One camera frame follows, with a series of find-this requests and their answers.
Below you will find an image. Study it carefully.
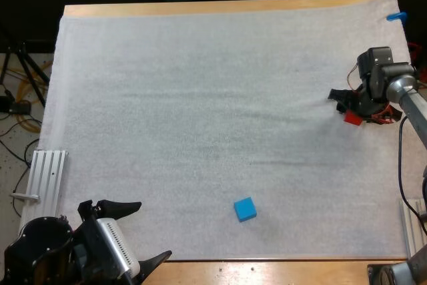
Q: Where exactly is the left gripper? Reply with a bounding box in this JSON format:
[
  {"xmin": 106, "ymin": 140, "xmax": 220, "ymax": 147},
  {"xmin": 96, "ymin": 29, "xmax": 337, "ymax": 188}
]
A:
[{"xmin": 71, "ymin": 199, "xmax": 173, "ymax": 285}]

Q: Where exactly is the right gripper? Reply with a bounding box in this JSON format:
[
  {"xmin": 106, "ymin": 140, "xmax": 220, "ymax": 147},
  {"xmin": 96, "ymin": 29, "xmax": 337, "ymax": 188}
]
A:
[{"xmin": 328, "ymin": 85, "xmax": 404, "ymax": 126}]

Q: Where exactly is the red cube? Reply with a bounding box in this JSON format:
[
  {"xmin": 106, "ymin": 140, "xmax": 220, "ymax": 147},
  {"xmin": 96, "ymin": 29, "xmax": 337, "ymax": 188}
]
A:
[{"xmin": 343, "ymin": 109, "xmax": 364, "ymax": 127}]

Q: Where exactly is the blue cube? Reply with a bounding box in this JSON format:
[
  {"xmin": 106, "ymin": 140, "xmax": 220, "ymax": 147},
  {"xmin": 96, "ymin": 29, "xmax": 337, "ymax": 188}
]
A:
[{"xmin": 233, "ymin": 196, "xmax": 258, "ymax": 224}]

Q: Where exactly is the blue clip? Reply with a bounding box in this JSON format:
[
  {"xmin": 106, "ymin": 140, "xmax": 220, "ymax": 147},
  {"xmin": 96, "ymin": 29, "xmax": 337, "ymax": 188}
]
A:
[{"xmin": 386, "ymin": 11, "xmax": 408, "ymax": 23}]

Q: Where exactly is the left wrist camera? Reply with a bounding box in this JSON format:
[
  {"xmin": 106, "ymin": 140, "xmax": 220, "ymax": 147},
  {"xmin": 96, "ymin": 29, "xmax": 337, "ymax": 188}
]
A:
[{"xmin": 95, "ymin": 217, "xmax": 141, "ymax": 278}]

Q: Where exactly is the black cable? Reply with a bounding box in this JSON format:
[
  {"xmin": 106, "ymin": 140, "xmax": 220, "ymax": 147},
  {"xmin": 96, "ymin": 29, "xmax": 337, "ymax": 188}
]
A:
[{"xmin": 398, "ymin": 115, "xmax": 427, "ymax": 236}]

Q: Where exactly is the ribbed aluminium rail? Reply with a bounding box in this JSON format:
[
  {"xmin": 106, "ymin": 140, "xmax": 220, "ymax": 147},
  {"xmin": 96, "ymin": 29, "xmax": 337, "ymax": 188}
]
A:
[
  {"xmin": 399, "ymin": 198, "xmax": 427, "ymax": 256},
  {"xmin": 25, "ymin": 150, "xmax": 70, "ymax": 223}
]

